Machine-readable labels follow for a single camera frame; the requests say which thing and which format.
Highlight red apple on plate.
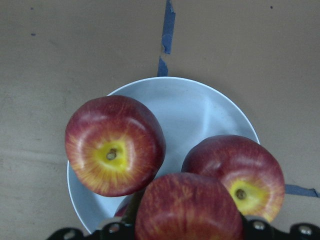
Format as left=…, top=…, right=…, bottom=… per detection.
left=181, top=134, right=285, bottom=222
left=65, top=95, right=166, bottom=197

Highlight red yellow apple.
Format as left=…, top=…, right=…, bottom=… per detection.
left=134, top=172, right=244, bottom=240

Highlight light blue plate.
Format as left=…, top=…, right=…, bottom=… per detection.
left=67, top=76, right=259, bottom=233

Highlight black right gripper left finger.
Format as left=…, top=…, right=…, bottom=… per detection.
left=48, top=190, right=145, bottom=240

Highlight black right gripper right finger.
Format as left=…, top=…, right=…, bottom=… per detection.
left=241, top=214, right=320, bottom=240

